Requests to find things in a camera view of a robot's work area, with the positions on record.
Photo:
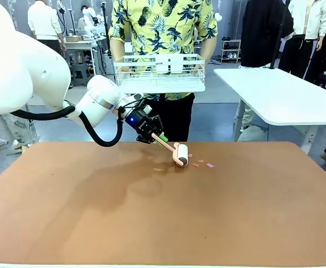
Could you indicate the person in black coat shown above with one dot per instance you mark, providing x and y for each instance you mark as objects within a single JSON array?
[{"x": 263, "y": 33}]

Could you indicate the white shoe rack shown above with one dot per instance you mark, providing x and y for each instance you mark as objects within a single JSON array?
[{"x": 230, "y": 51}]

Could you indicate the grey step stool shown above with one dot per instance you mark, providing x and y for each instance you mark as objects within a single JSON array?
[{"x": 80, "y": 74}]

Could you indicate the brown cardboard box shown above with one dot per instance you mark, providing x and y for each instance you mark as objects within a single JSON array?
[{"x": 73, "y": 38}]

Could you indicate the person in yellow patterned shirt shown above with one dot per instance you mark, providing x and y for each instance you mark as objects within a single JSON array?
[{"x": 163, "y": 25}]

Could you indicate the person in white sweater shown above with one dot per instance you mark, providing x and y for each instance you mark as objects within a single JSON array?
[{"x": 44, "y": 22}]

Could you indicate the person's right hand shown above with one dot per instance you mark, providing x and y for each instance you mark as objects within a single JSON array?
[{"x": 123, "y": 69}]

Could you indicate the person in white jacket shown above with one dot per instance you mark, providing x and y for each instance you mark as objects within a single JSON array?
[{"x": 305, "y": 36}]

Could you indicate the person's left hand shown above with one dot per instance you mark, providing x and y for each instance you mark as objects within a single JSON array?
[{"x": 198, "y": 68}]

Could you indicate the person's left forearm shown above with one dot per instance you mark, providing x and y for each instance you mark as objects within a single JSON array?
[{"x": 209, "y": 51}]

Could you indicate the person's right forearm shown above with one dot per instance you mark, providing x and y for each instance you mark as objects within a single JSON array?
[{"x": 117, "y": 53}]

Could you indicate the white background workbench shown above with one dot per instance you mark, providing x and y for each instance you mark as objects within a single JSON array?
[{"x": 82, "y": 46}]

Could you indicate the person in grey trousers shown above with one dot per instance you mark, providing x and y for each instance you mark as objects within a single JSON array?
[{"x": 12, "y": 134}]

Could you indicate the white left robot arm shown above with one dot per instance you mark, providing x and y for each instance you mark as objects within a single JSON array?
[{"x": 12, "y": 69}]

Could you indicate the beige lint roller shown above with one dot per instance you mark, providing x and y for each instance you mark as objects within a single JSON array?
[{"x": 181, "y": 155}]

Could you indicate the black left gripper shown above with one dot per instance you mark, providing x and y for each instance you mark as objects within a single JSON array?
[{"x": 135, "y": 115}]

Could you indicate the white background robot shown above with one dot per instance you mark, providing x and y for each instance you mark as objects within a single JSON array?
[{"x": 90, "y": 19}]

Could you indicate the black stand pole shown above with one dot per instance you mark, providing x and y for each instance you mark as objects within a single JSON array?
[{"x": 277, "y": 36}]

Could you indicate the white side table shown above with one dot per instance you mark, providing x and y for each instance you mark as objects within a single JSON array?
[{"x": 280, "y": 95}]

